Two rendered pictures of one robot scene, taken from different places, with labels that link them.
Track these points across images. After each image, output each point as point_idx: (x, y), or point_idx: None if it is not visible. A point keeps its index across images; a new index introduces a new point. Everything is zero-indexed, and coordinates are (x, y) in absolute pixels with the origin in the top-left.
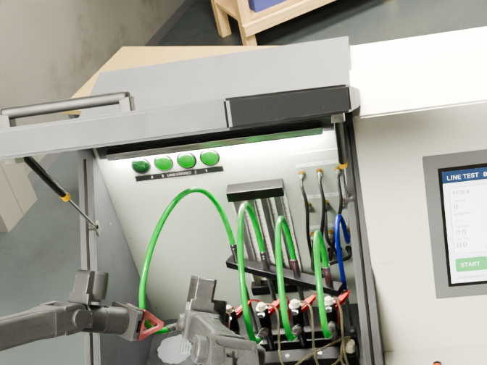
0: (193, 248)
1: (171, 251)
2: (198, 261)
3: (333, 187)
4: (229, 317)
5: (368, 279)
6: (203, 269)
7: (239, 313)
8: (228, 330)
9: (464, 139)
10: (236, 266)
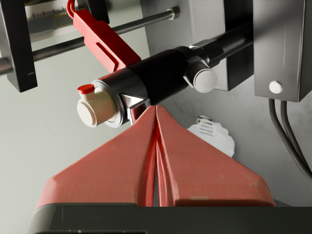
0: (32, 145)
1: (48, 178)
2: (59, 128)
3: None
4: (78, 207)
5: None
6: (76, 116)
7: (119, 53)
8: None
9: None
10: (19, 66)
